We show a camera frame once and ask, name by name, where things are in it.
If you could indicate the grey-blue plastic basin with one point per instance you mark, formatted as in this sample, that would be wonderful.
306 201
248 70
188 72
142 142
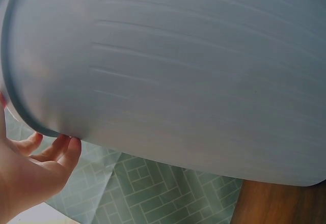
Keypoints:
163 76

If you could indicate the person's left fingers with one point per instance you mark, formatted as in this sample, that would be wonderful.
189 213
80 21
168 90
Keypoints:
61 155

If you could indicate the person's left hand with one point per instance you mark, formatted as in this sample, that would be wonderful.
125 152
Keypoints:
23 178

